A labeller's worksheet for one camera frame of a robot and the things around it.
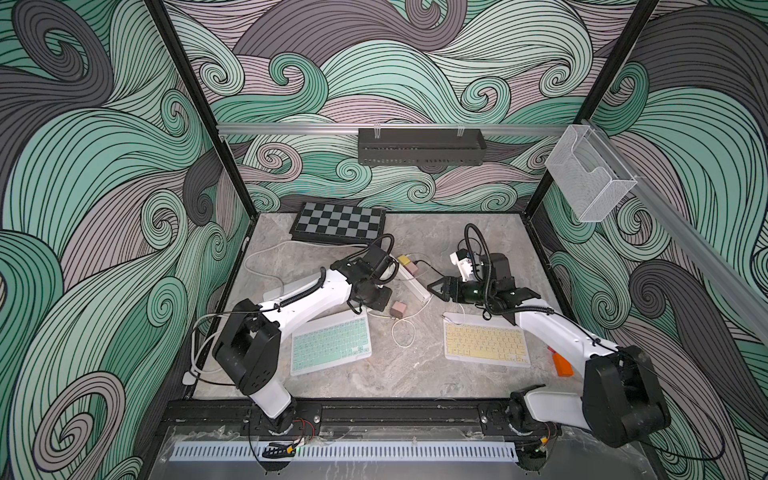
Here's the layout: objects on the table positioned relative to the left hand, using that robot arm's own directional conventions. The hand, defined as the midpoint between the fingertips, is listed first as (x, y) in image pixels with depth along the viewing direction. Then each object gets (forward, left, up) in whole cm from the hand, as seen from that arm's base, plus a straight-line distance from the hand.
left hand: (382, 297), depth 84 cm
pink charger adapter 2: (+1, -5, -9) cm, 10 cm away
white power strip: (+9, -10, -7) cm, 15 cm away
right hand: (+2, -16, +2) cm, 16 cm away
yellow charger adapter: (+20, -8, -9) cm, 23 cm away
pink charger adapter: (+16, -11, -8) cm, 21 cm away
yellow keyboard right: (-8, -31, -10) cm, 33 cm away
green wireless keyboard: (-10, +15, -7) cm, 19 cm away
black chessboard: (+37, +25, -7) cm, 46 cm away
